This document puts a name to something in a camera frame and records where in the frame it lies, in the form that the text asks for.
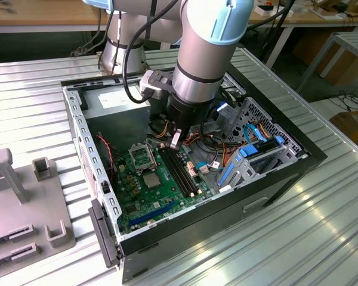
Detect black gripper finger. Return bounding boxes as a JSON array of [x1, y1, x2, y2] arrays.
[[165, 126, 186, 151]]

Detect wire locking lever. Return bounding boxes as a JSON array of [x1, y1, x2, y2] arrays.
[[148, 139, 156, 172]]

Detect metal socket cover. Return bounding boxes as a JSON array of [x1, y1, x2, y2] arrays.
[[128, 142, 156, 175]]

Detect silver topped CPU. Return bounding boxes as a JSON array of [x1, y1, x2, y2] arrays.
[[143, 172, 162, 189]]

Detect CPU socket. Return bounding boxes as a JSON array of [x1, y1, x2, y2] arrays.
[[141, 169, 164, 191]]

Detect black RAM slot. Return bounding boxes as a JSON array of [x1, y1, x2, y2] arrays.
[[172, 150, 201, 194], [161, 150, 190, 197], [168, 150, 197, 195], [164, 150, 193, 196]]

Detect grey metal drive cage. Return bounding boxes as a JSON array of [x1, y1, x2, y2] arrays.
[[211, 74, 247, 136]]

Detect grey power supply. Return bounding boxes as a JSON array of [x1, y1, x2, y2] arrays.
[[82, 83, 152, 156]]

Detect blue disk carrier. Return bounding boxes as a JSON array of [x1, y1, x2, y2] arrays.
[[239, 135, 285, 158]]

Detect black case fan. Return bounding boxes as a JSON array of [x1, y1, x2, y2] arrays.
[[94, 132, 118, 181]]

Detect green motherboard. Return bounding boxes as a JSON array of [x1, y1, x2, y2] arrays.
[[115, 142, 215, 236]]

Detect blue expansion slot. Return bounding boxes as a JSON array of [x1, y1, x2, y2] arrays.
[[128, 200, 177, 227]]

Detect grey metal disk bay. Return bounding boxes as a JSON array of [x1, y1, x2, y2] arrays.
[[216, 139, 301, 194]]

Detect black PC case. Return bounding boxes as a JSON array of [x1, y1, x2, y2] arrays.
[[61, 61, 329, 284]]

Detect dark grey case bezel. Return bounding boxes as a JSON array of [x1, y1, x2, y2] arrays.
[[88, 198, 122, 268]]

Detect white box with red mark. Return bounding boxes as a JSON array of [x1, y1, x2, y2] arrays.
[[255, 4, 293, 17]]

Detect brown cardboard box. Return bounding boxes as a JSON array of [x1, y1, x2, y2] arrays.
[[329, 109, 358, 153], [316, 44, 358, 90]]

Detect grey parts rack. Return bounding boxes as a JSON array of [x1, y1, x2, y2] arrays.
[[0, 147, 77, 282]]

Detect wooden desk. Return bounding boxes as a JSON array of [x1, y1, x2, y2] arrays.
[[0, 0, 358, 33]]

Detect yellow black power wires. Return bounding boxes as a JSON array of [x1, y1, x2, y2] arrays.
[[147, 114, 171, 141]]

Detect orange red power wires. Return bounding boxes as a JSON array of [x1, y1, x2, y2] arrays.
[[181, 128, 248, 169]]

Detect black wire bundle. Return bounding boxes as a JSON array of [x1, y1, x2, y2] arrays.
[[196, 119, 227, 157]]

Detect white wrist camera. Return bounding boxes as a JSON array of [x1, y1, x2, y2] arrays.
[[139, 74, 162, 101], [217, 102, 238, 123]]

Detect blue wire with beige plug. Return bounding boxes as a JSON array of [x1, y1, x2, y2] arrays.
[[195, 160, 224, 174]]

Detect black camera bracket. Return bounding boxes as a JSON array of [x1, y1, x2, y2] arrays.
[[146, 69, 176, 92]]

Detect light blue data cable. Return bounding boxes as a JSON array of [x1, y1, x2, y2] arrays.
[[243, 123, 271, 147]]

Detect blue plastic bay rail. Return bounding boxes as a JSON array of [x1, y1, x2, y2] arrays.
[[217, 160, 242, 189]]

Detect twisted multicoloured fan wire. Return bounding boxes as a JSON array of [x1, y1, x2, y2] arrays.
[[95, 134, 120, 158]]

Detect thick black cable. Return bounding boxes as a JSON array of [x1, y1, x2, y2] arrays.
[[122, 0, 159, 104]]

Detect thin grey cable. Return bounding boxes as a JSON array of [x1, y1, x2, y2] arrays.
[[70, 11, 111, 59]]

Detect grey metal frame table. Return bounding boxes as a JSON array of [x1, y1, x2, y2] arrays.
[[297, 31, 358, 95]]

